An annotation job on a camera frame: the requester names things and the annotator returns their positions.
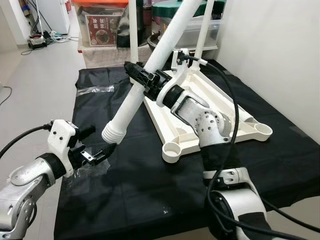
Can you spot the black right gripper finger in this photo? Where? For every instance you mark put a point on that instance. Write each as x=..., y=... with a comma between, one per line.
x=140, y=74

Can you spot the white plastic table top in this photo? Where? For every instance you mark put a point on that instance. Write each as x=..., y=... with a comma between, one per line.
x=220, y=107

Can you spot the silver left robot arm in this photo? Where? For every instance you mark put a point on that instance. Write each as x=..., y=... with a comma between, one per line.
x=25, y=185

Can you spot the clear tape cross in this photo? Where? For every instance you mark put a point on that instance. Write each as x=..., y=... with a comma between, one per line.
x=92, y=170

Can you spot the beige cloth covered stand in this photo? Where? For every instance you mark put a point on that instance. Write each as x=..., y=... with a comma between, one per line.
x=110, y=56

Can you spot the black glossy bag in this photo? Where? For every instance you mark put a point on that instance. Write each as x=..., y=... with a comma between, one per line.
x=142, y=25

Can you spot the black tablecloth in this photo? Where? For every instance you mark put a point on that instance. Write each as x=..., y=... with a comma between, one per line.
x=150, y=185

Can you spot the red printed carton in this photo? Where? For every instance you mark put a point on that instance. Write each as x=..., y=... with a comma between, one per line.
x=104, y=30

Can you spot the clear plastic storage container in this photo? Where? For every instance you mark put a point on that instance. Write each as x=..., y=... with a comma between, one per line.
x=190, y=35

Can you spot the dark green pot lid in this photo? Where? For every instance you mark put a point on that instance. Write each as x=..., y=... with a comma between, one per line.
x=165, y=9

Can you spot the white refrigerator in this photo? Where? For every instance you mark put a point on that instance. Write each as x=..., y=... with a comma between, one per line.
x=52, y=15

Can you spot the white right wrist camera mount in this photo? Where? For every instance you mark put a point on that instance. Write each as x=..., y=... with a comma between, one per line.
x=179, y=75

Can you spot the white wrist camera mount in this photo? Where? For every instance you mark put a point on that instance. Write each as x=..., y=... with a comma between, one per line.
x=61, y=140
x=179, y=75

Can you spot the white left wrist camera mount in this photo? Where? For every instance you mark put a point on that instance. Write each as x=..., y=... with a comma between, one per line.
x=61, y=140

